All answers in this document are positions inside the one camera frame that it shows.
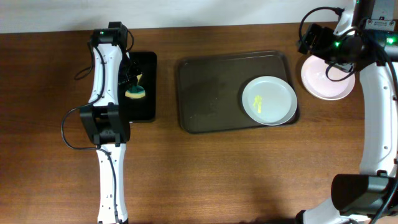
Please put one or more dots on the pink round plate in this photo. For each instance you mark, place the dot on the pink round plate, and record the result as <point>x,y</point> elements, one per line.
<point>314,79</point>

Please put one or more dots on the dark brown serving tray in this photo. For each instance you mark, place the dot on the dark brown serving tray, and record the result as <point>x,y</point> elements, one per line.
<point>210,89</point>

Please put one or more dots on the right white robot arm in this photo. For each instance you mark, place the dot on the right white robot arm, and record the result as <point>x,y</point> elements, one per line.
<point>364,42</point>

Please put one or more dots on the black rectangular tray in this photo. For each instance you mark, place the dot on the black rectangular tray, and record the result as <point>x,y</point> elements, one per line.
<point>144,72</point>

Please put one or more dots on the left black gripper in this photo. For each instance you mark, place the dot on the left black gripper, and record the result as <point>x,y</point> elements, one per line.
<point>131,82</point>

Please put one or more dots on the light blue round plate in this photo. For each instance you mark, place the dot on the light blue round plate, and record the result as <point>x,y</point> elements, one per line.
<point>270,101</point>

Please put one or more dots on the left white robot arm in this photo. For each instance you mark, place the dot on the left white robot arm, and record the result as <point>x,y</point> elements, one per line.
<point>105,120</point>

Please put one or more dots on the green and yellow sponge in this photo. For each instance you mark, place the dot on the green and yellow sponge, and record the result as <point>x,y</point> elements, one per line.
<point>134,90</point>

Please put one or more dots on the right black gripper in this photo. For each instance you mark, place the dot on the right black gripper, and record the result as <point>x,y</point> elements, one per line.
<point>319,36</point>

